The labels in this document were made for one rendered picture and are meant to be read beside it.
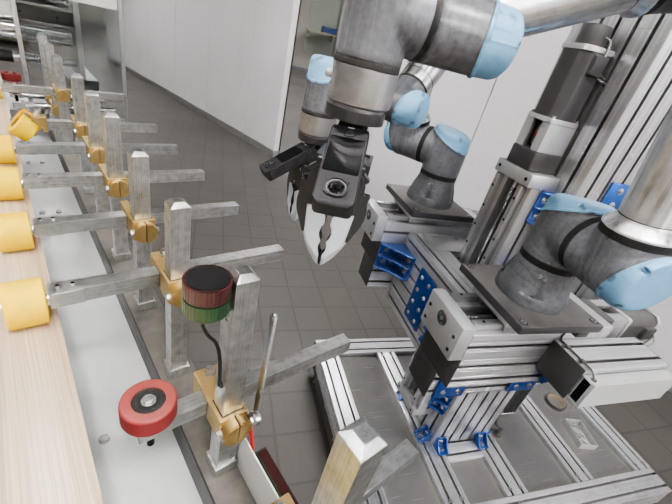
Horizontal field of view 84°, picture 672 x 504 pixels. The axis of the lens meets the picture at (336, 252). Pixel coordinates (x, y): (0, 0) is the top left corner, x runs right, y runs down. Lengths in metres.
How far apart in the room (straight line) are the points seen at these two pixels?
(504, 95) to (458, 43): 2.62
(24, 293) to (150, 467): 0.41
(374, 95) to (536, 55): 2.64
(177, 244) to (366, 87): 0.45
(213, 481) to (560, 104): 1.06
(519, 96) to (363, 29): 2.65
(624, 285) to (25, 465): 0.86
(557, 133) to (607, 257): 0.40
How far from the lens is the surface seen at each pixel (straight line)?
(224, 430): 0.68
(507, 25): 0.48
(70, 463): 0.63
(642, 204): 0.72
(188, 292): 0.47
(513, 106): 3.04
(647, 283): 0.74
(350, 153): 0.42
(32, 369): 0.75
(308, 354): 0.80
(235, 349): 0.57
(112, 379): 1.08
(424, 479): 1.53
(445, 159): 1.19
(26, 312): 0.77
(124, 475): 0.93
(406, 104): 0.80
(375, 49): 0.43
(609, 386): 0.99
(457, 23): 0.45
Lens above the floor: 1.43
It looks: 29 degrees down
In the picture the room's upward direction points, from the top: 14 degrees clockwise
